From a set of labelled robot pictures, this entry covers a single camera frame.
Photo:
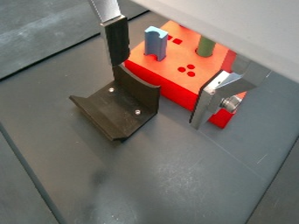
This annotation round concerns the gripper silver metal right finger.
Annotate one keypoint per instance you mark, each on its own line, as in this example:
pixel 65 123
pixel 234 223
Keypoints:
pixel 220 92

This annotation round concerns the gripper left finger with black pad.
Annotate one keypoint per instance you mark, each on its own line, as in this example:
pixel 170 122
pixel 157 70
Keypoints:
pixel 114 29

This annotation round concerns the red peg board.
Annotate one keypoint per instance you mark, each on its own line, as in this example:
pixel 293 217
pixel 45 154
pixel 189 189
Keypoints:
pixel 183 71

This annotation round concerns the light blue arch peg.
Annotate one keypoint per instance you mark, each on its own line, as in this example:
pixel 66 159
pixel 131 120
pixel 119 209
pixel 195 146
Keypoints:
pixel 155 42

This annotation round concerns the green cylinder peg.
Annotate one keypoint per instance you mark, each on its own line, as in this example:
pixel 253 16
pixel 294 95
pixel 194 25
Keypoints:
pixel 206 47

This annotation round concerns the black plastic holder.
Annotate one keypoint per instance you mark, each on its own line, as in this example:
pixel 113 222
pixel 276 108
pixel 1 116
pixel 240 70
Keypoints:
pixel 122 106

